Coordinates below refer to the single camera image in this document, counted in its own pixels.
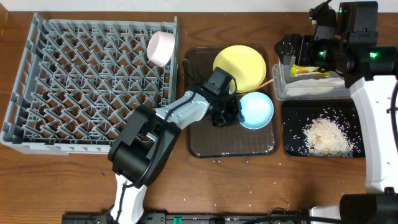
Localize yellow green snack wrapper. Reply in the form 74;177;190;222
290;65;330;77

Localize light blue bowl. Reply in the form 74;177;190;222
239;92;274;129

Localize white napkin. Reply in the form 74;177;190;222
286;78;345;96

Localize wooden chopstick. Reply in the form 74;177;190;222
238;79;274;97

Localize yellow round plate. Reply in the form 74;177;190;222
213;45;267;93

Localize pile of rice waste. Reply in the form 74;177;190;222
284;107;364;157

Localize pink white bowl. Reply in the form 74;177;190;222
147;31;175;67

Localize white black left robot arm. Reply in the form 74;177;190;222
108;67;243;223

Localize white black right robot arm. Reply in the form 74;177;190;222
274;1;397;223

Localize clear plastic waste bin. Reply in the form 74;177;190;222
272;58;350;101

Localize black waste tray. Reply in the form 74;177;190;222
281;100;366;158

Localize grey plastic dishwasher rack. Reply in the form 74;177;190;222
1;14;180;155

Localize dark brown serving tray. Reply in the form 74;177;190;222
184;46;279;159

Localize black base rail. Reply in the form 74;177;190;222
61;212;312;224

